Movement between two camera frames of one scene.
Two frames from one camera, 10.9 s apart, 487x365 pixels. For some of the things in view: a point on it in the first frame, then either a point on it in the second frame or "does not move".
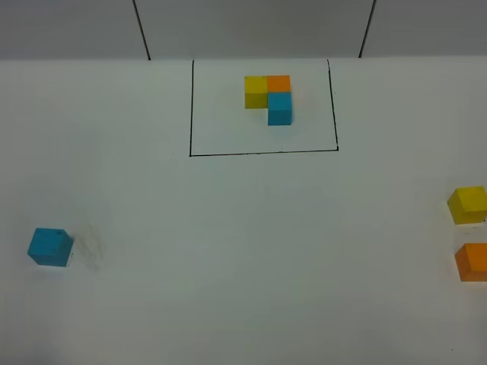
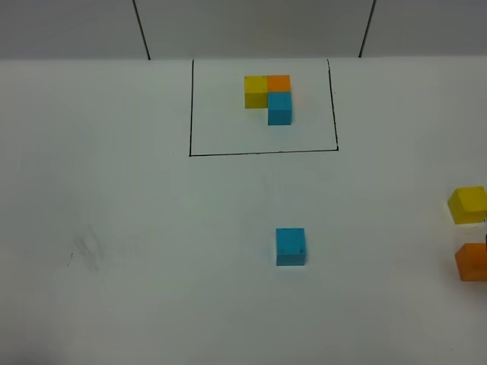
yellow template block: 256,92 does not move
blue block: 51,247 -> 290,246
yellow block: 468,204 does not move
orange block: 471,261 does not move
